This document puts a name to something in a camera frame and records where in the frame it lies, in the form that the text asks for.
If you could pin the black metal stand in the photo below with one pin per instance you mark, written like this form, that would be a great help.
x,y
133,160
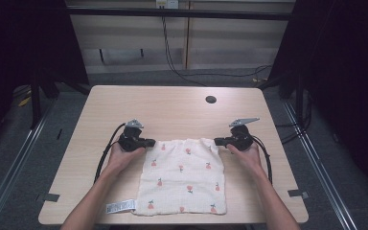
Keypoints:
x,y
35,105

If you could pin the dark round table grommet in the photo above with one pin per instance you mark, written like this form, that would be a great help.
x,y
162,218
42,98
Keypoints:
x,y
211,99

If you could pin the white wall socket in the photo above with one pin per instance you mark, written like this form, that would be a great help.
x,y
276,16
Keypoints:
x,y
167,3

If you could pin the yellow floor object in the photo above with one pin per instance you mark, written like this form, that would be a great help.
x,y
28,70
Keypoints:
x,y
24,102

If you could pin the small black floor strip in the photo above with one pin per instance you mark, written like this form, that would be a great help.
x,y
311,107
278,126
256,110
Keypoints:
x,y
59,134

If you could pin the dark curtain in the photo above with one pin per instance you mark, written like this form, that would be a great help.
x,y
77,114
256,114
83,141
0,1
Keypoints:
x,y
348,64
19,48

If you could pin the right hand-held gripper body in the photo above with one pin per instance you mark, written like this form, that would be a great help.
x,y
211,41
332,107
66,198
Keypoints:
x,y
241,137

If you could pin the white fruit-print cloth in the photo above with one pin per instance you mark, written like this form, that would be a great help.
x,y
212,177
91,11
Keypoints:
x,y
185,179

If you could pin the grey tape strip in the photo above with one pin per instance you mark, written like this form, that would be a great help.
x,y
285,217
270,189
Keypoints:
x,y
298,194
49,197

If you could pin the person's right hand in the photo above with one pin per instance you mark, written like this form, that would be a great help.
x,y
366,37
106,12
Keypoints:
x,y
247,159

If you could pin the black horizontal frame bar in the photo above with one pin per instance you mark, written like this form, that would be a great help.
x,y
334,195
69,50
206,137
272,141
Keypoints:
x,y
172,13

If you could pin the person's left hand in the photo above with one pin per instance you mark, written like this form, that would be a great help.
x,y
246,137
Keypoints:
x,y
121,159

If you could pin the metal floor rail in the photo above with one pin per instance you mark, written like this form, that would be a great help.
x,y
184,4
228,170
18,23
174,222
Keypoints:
x,y
16,166
319,169

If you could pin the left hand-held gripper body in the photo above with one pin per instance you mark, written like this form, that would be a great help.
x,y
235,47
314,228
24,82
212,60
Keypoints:
x,y
131,139

